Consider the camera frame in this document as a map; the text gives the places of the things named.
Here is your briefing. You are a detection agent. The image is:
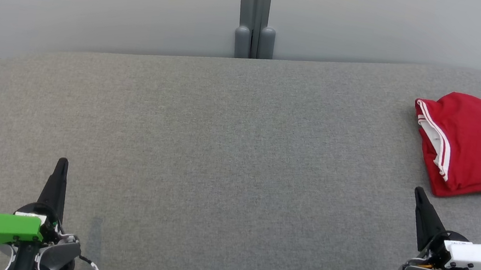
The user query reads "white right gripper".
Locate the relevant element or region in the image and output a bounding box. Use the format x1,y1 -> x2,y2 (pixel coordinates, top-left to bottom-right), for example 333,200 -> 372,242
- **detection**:
405,186 -> 481,270

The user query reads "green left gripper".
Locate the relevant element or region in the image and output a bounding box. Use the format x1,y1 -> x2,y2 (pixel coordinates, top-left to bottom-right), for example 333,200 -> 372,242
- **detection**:
0,149 -> 74,268

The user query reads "black white striped cable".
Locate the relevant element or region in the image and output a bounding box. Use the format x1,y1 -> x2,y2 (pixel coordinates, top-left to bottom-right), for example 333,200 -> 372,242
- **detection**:
76,255 -> 107,270

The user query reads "grey partition post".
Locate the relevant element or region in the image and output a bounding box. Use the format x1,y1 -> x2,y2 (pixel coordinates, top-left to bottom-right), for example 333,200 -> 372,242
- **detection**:
231,0 -> 281,63

